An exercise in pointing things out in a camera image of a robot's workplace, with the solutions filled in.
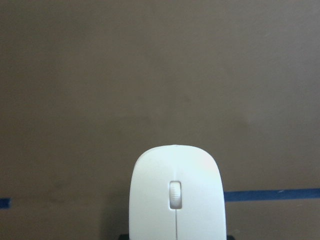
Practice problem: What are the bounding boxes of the white computer mouse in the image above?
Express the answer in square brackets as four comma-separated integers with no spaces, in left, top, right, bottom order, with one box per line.
[128,145,227,240]

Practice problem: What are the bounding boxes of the blue tape line crosswise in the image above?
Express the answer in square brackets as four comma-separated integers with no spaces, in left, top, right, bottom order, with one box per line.
[0,188,320,209]

